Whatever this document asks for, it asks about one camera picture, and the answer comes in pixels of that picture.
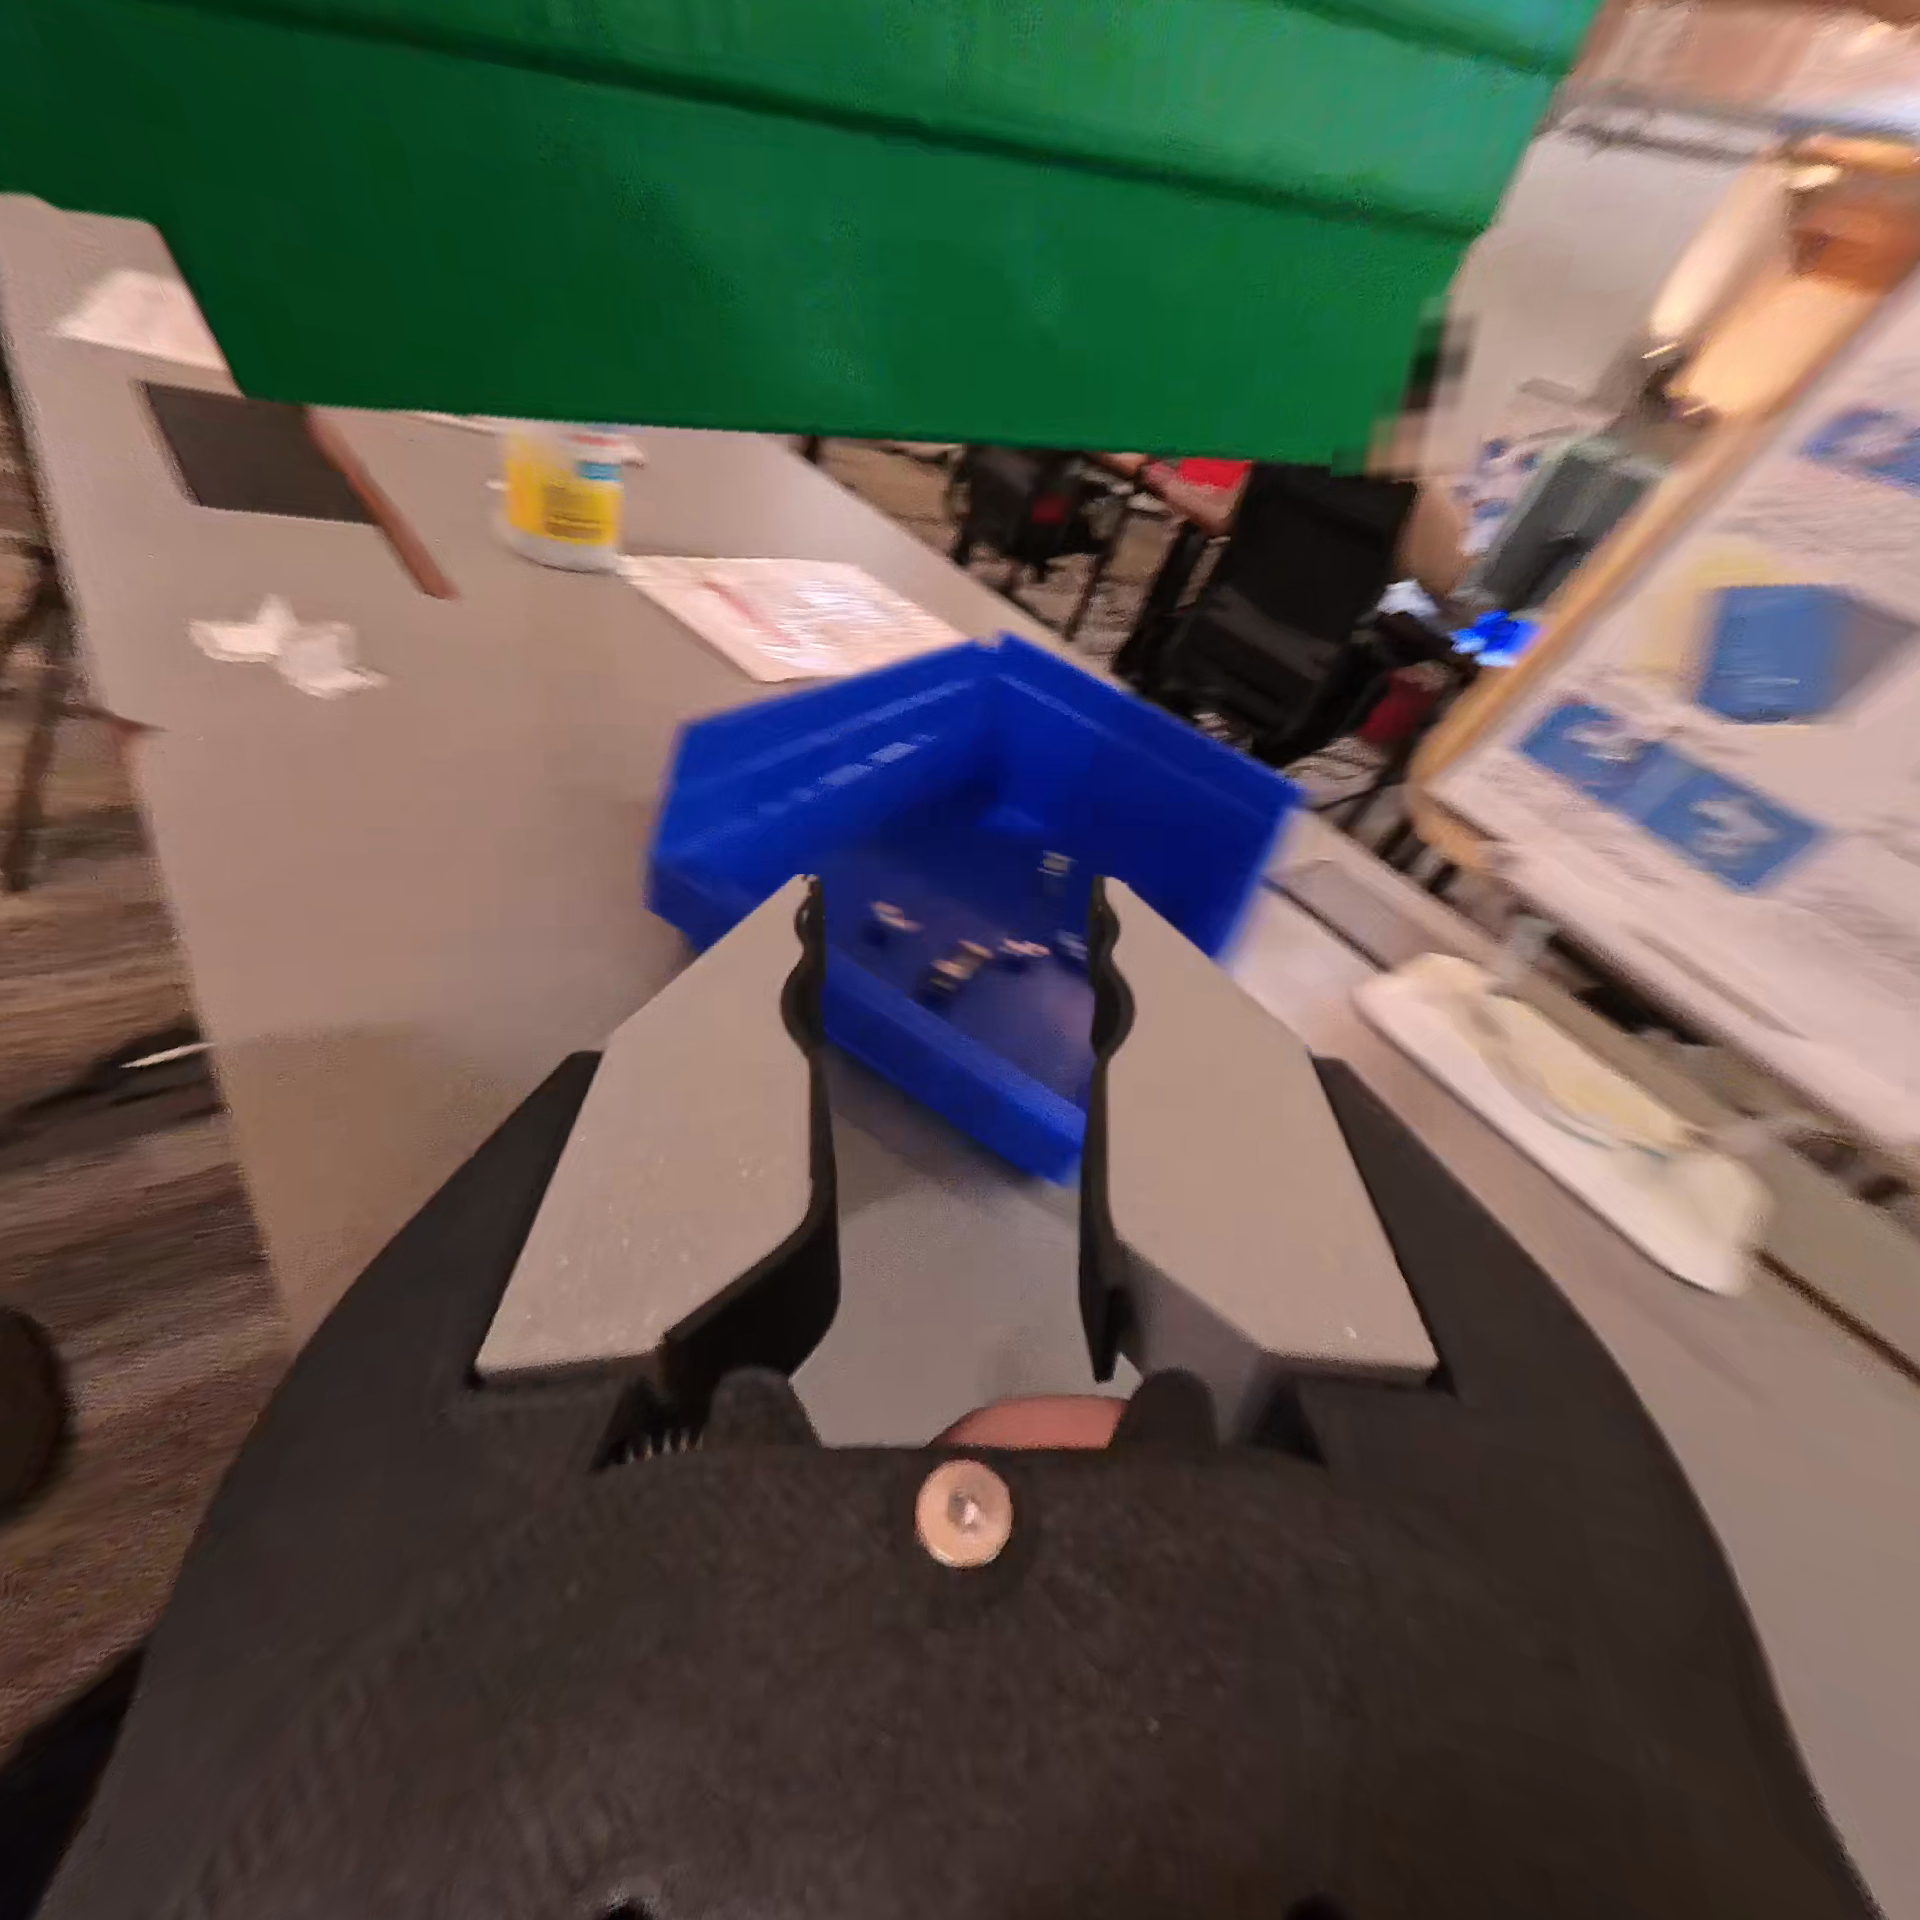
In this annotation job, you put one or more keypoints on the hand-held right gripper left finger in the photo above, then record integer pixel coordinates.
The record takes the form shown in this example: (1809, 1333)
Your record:
(660, 1170)

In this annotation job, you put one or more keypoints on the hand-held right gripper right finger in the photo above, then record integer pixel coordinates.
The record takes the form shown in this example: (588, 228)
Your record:
(1260, 1200)

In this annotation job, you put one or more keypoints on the blue plastic bin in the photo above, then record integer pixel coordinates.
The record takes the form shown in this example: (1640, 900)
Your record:
(901, 781)

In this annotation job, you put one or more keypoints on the green plastic bin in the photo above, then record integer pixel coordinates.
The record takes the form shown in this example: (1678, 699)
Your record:
(750, 224)

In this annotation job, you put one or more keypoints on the printed paper sheet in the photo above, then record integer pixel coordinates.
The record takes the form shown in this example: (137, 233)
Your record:
(142, 322)
(795, 614)

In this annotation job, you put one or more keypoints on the clear plastic wrapper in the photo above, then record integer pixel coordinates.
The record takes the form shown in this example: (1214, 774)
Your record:
(301, 652)

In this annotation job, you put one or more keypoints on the disinfectant wipes canister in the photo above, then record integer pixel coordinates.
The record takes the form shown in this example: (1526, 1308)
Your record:
(562, 511)

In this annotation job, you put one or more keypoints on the printed instruction sheet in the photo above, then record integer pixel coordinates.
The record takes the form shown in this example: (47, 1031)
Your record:
(1801, 524)

